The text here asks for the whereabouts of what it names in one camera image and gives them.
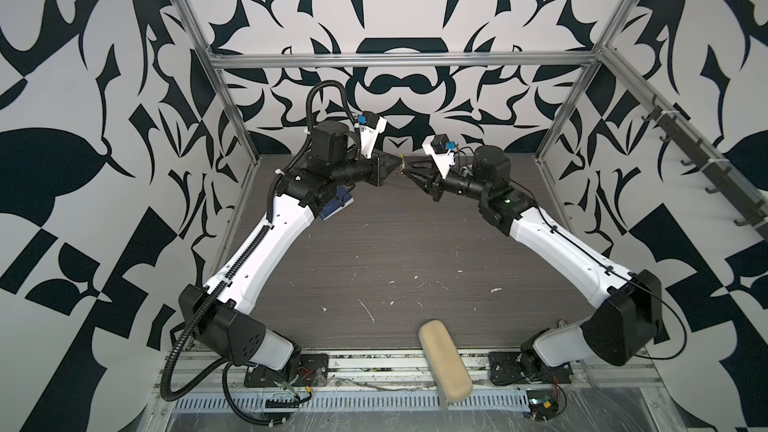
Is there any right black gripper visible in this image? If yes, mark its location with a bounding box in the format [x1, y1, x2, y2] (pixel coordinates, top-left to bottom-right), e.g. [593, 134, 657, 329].
[408, 156, 496, 205]

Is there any metal plate with keyrings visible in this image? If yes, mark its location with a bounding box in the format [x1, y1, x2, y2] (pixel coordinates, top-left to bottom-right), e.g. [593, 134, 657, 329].
[398, 155, 410, 175]

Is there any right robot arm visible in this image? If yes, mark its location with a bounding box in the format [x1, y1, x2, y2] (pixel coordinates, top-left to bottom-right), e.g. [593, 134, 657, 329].
[401, 143, 664, 377]

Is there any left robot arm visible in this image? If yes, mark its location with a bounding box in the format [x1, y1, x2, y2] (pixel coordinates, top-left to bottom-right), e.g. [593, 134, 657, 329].
[179, 113, 401, 371]

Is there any blue book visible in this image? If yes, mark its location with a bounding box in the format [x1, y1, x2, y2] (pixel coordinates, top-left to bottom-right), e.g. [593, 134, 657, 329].
[319, 185, 355, 221]

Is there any beige glasses case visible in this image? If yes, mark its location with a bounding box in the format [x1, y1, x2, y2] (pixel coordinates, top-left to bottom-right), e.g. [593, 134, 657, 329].
[418, 320, 473, 402]

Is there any small circuit board left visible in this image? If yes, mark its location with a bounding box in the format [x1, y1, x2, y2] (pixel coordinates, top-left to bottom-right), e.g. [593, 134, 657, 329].
[264, 388, 313, 409]

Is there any small circuit board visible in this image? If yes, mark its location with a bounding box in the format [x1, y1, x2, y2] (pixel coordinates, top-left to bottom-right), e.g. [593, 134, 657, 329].
[264, 388, 313, 409]
[525, 387, 568, 423]

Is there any small circuit board right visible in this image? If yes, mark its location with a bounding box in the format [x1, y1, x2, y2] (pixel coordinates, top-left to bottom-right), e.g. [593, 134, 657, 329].
[525, 387, 568, 423]

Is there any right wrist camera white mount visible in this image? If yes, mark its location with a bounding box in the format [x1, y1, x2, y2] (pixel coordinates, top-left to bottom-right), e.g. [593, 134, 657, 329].
[422, 134, 458, 179]

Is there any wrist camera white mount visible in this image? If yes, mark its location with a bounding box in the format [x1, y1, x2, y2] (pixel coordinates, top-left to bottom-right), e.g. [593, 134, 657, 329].
[422, 134, 458, 179]
[357, 111, 388, 159]

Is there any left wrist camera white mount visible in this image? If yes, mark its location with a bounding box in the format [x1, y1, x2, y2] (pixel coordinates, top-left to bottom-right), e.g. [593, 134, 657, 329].
[357, 111, 388, 159]

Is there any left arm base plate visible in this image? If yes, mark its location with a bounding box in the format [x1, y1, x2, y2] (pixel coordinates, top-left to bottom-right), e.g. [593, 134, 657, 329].
[244, 353, 329, 388]

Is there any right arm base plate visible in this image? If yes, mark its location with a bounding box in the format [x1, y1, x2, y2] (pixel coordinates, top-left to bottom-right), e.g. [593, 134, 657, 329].
[488, 350, 565, 386]

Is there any white slotted cable duct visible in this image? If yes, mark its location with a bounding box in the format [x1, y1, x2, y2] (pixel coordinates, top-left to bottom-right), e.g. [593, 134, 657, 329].
[173, 389, 529, 414]

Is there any left black corrugated cable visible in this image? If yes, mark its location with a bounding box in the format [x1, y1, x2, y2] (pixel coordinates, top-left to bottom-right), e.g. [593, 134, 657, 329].
[158, 80, 361, 428]

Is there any black wall hook rail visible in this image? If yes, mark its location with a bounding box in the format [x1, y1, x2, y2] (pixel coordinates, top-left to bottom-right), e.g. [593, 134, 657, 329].
[643, 94, 767, 242]

